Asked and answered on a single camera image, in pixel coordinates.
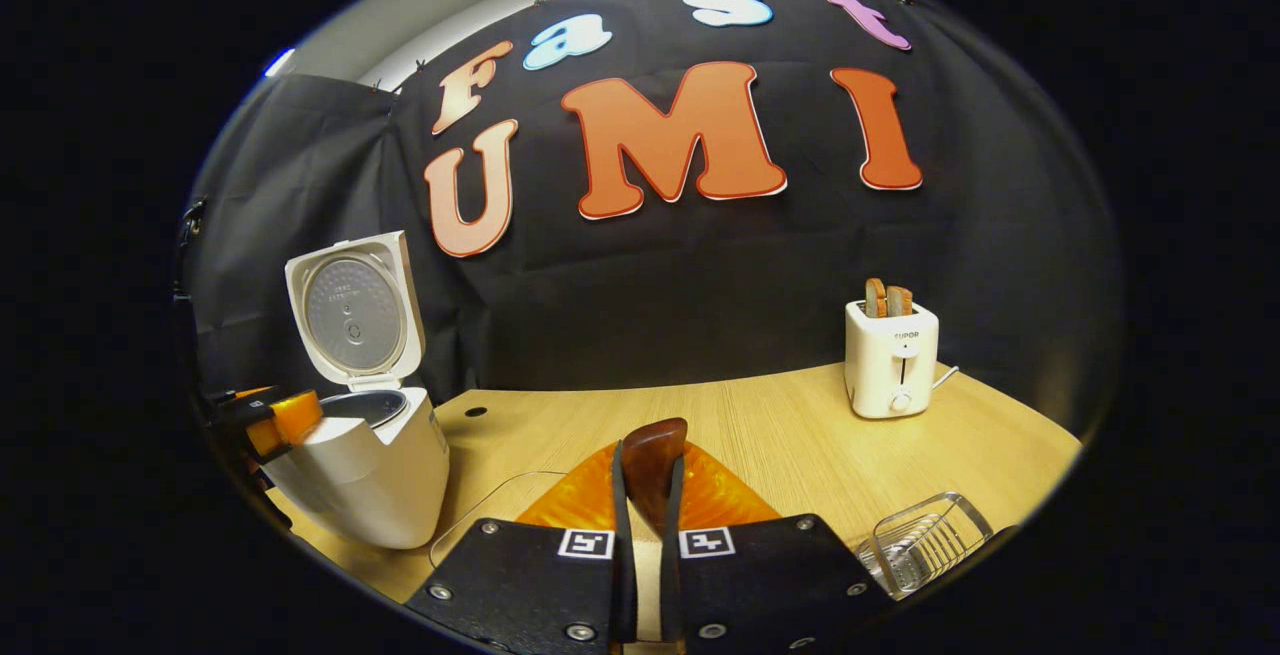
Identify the metal wire chopstick holder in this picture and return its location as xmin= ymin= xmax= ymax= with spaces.
xmin=858 ymin=491 xmax=996 ymax=599

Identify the brown wooden spoon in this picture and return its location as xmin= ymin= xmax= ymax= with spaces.
xmin=620 ymin=417 xmax=691 ymax=536

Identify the white toaster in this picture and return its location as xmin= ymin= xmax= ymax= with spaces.
xmin=844 ymin=300 xmax=941 ymax=420

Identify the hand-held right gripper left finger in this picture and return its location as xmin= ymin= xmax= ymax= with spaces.
xmin=405 ymin=440 xmax=638 ymax=655

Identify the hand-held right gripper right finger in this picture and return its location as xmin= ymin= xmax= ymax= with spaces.
xmin=660 ymin=440 xmax=896 ymax=655

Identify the white rice cooker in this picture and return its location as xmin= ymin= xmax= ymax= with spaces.
xmin=262 ymin=230 xmax=451 ymax=549

